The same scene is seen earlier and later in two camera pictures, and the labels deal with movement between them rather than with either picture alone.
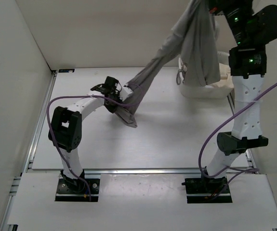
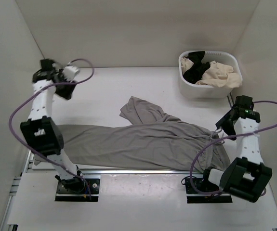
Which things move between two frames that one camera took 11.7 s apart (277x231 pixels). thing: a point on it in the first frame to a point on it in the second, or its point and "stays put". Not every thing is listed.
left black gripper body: x=111 y=106 to x=63 y=91
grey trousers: x=194 y=38 to x=145 y=139
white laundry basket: x=205 y=92 stays put
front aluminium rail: x=142 y=172 stays put
